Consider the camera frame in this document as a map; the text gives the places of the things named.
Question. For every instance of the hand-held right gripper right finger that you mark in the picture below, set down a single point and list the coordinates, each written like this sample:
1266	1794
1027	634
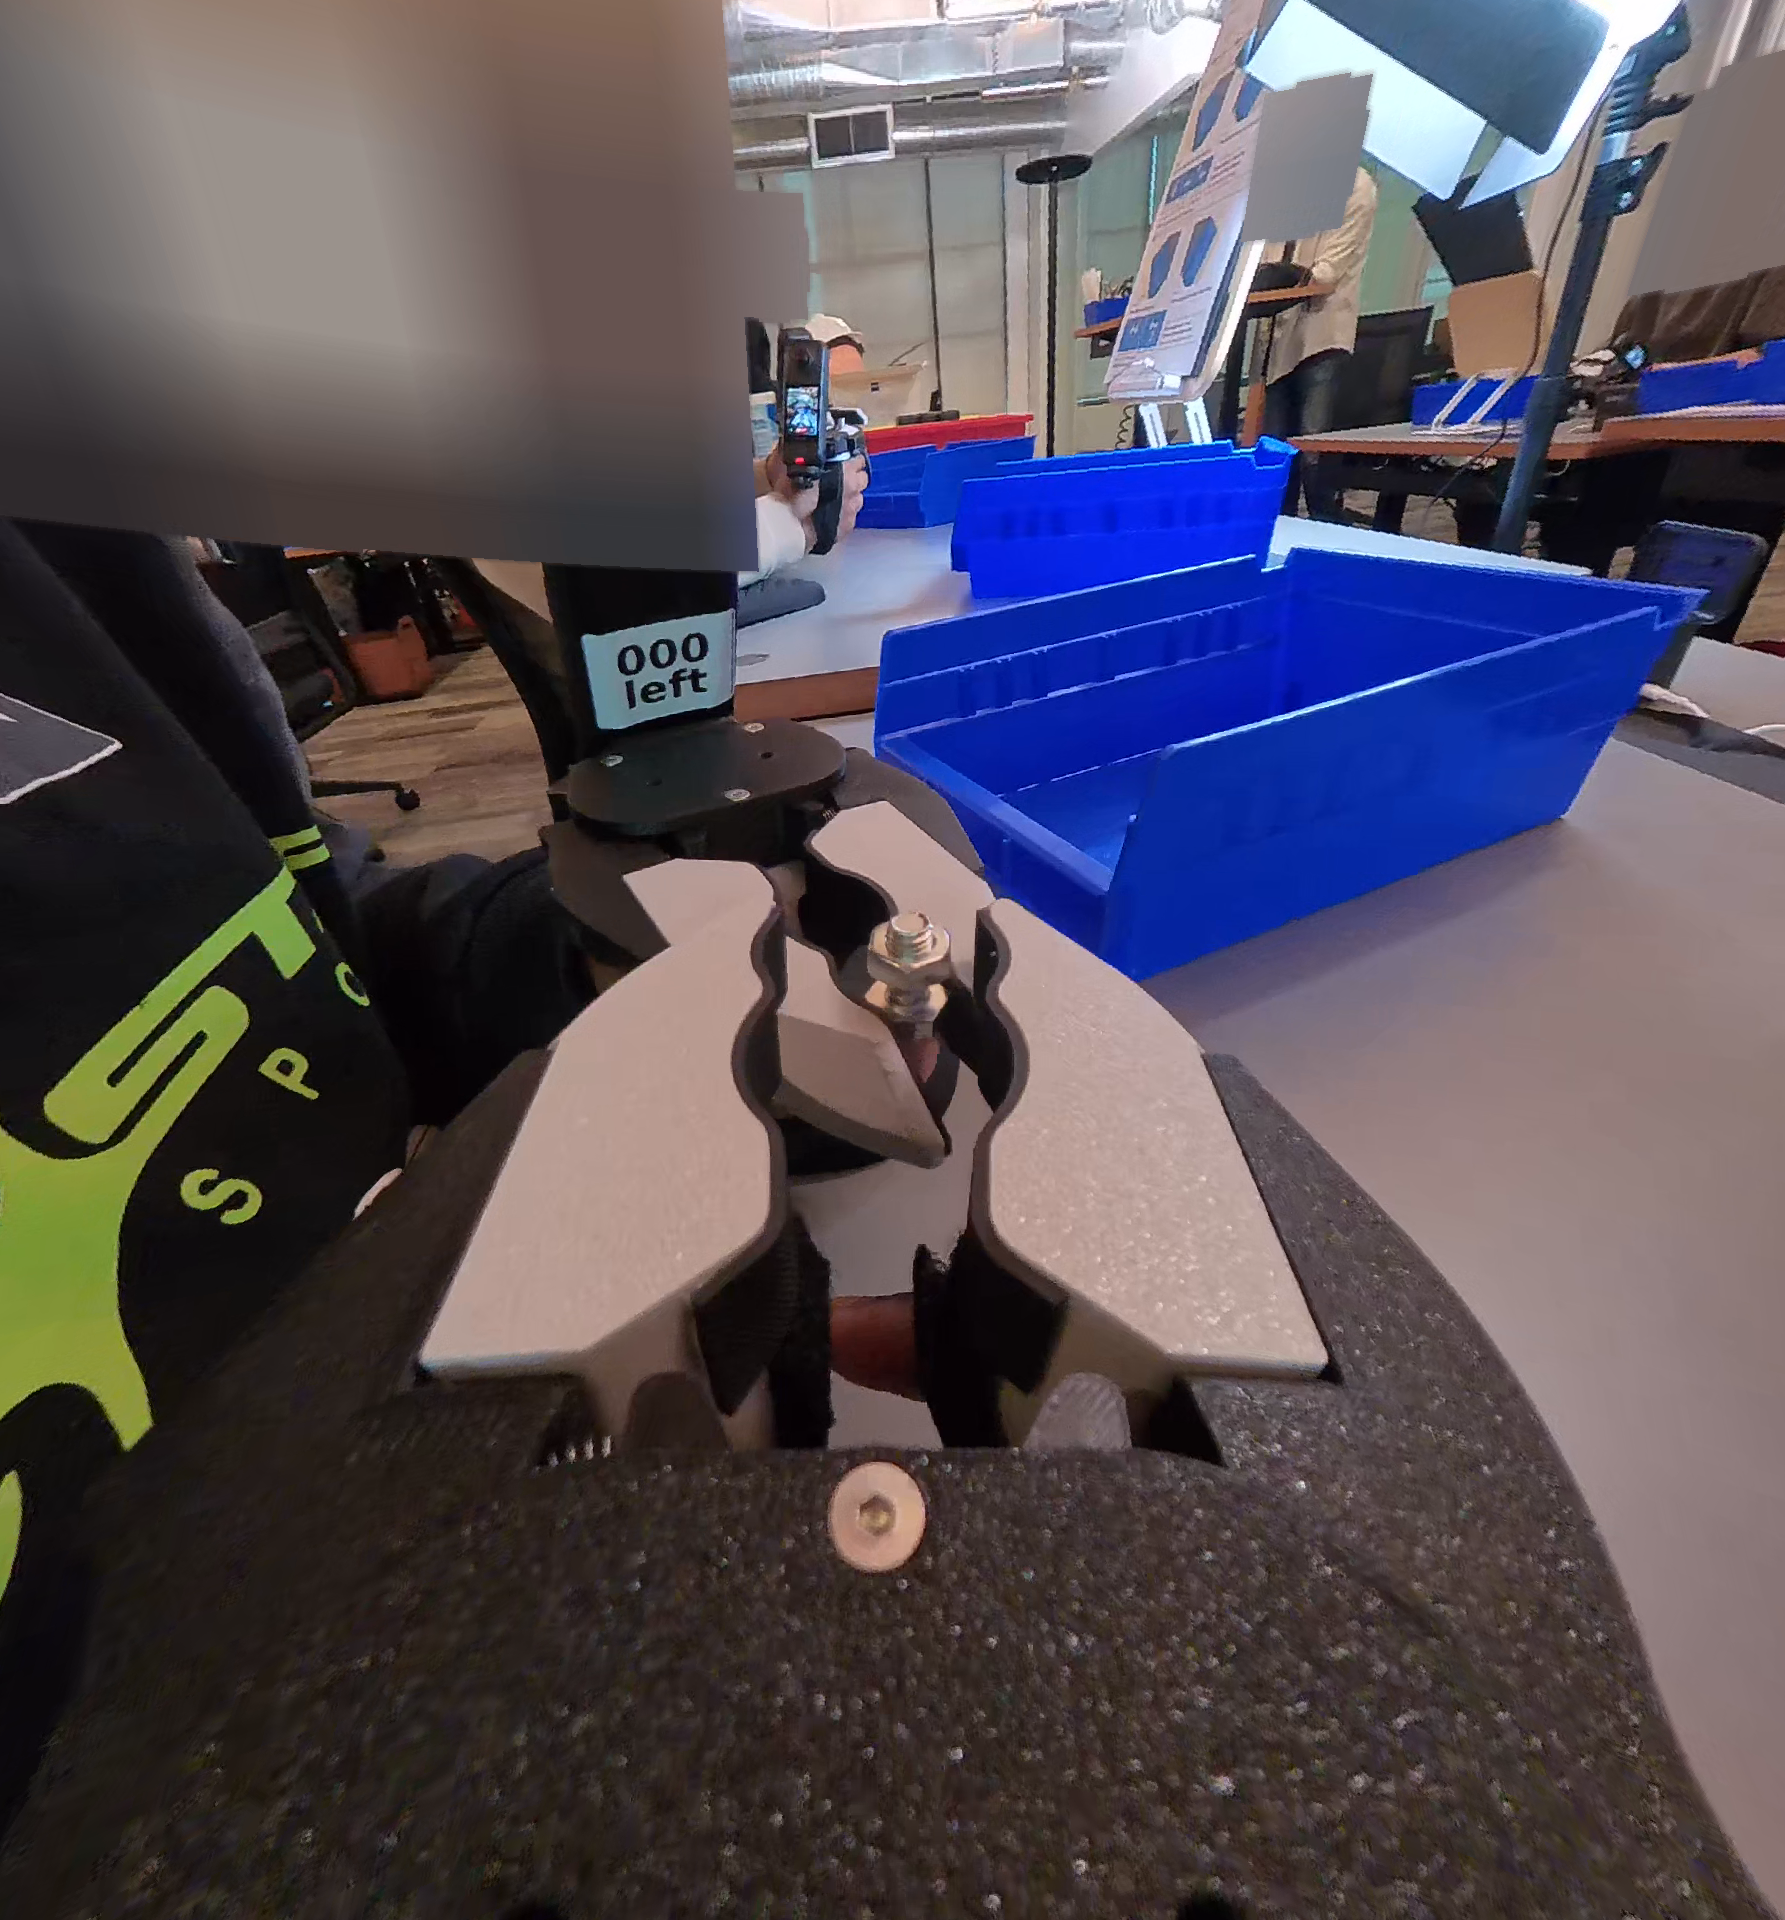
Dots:
1149	1200

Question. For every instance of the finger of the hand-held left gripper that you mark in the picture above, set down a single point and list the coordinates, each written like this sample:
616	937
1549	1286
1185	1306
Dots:
697	900
893	855

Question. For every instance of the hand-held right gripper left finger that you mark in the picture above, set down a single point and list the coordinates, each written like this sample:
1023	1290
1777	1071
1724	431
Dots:
622	1184

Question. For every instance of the small silver nut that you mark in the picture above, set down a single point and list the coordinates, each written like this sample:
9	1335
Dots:
893	952

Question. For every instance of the short silver bolt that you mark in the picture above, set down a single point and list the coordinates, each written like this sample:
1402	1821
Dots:
910	1001

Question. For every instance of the blue plastic bin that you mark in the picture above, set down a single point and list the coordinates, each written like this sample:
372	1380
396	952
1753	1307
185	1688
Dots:
1357	809
1764	375
1132	510
922	479
1477	400

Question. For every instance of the person's left forearm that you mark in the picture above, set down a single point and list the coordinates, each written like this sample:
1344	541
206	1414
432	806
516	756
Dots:
472	960

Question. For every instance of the person's right hand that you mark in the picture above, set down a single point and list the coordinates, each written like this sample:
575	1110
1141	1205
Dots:
875	1335

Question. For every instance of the light grey table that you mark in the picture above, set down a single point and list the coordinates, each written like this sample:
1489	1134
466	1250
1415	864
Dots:
862	614

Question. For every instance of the black chair base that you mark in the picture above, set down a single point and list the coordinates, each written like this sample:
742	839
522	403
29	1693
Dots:
366	792

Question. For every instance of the brown leather bag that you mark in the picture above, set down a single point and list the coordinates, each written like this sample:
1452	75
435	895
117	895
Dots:
385	659

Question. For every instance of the red plastic bin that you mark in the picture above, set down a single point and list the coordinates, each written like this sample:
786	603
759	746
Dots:
952	430

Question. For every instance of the white document stand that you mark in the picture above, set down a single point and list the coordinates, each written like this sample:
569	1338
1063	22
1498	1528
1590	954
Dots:
1154	406

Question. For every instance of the black floor lamp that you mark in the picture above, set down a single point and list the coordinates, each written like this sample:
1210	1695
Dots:
1057	300

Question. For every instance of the white air vent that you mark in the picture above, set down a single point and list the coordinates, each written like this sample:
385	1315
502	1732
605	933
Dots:
851	135

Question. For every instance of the printed instruction sheet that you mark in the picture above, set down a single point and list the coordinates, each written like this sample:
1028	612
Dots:
1178	254

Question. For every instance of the cardboard box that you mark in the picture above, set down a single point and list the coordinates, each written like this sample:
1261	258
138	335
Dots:
1492	322

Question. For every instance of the black device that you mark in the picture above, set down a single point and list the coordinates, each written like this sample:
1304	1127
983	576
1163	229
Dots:
1701	600

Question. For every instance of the wooden office desk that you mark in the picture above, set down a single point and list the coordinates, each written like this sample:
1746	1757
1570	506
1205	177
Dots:
1658	437

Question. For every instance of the black light stand pole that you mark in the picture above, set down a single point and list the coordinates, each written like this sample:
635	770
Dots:
1583	300

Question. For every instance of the studio light panel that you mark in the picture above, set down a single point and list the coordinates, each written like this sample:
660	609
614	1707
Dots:
1477	90

